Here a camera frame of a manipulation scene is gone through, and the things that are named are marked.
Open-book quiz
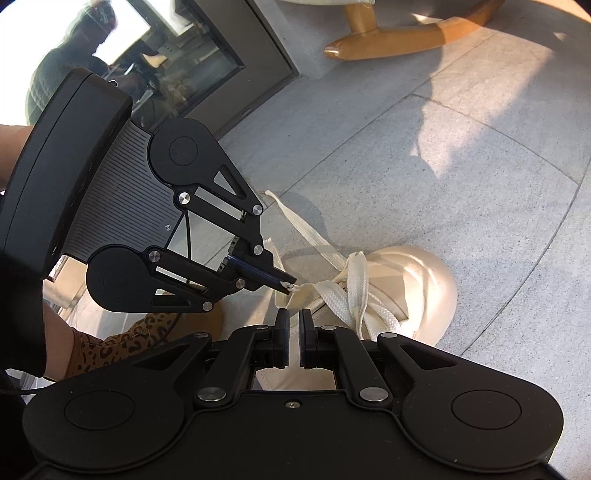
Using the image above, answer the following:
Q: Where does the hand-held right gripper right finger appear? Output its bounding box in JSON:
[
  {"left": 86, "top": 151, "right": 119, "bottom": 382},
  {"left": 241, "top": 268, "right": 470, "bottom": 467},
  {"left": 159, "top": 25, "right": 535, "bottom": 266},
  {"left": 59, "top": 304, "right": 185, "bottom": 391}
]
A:
[{"left": 298, "top": 309, "right": 458, "bottom": 409}]

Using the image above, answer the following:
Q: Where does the cream canvas shoe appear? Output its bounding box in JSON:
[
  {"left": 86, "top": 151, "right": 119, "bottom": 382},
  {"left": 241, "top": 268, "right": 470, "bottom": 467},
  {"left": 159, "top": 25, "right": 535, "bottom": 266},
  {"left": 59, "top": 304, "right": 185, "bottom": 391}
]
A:
[{"left": 253, "top": 244, "right": 459, "bottom": 391}]

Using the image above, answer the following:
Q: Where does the glass door with dark frame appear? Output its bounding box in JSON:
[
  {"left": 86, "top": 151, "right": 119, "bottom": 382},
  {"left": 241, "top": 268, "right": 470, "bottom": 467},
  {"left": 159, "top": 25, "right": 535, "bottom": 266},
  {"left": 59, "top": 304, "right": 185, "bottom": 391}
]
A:
[{"left": 23, "top": 0, "right": 298, "bottom": 139}]

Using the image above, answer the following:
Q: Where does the person's left forearm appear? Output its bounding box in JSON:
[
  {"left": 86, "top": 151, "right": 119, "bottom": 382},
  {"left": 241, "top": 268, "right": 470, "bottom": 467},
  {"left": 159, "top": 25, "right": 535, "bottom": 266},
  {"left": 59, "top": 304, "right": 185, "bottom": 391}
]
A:
[{"left": 0, "top": 124, "right": 34, "bottom": 192}]

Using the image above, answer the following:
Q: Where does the person's left leg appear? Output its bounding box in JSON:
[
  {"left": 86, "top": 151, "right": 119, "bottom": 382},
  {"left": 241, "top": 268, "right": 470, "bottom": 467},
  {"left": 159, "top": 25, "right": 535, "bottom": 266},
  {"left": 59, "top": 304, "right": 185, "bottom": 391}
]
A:
[{"left": 0, "top": 249, "right": 77, "bottom": 384}]

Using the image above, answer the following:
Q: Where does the leopard print ankle boot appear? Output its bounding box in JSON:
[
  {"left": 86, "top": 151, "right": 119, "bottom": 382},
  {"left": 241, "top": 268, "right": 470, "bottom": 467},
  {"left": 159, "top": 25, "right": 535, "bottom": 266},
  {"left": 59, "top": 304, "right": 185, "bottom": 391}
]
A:
[{"left": 76, "top": 302, "right": 227, "bottom": 384}]

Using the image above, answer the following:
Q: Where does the wooden rocking chair base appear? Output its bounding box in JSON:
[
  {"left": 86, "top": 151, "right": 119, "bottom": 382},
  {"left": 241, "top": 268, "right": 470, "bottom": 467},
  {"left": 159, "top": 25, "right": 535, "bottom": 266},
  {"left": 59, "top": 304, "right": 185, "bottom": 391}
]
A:
[{"left": 277, "top": 0, "right": 506, "bottom": 62}]

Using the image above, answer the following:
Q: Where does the cream shoelace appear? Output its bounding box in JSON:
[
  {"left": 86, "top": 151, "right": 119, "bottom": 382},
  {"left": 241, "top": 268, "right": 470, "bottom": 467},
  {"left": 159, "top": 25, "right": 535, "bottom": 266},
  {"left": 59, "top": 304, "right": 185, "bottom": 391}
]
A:
[{"left": 261, "top": 189, "right": 409, "bottom": 343}]

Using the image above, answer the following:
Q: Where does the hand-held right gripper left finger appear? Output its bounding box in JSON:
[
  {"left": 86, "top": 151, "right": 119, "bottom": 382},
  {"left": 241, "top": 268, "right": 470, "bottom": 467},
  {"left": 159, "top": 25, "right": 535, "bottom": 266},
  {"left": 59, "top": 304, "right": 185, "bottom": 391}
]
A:
[{"left": 129, "top": 309, "right": 291, "bottom": 409}]

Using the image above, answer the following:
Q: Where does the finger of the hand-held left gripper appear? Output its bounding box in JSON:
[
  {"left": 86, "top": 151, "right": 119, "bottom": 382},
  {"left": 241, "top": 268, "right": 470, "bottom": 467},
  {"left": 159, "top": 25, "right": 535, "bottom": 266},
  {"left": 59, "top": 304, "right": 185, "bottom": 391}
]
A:
[
  {"left": 173, "top": 141, "right": 297, "bottom": 287},
  {"left": 148, "top": 248, "right": 290, "bottom": 315}
]

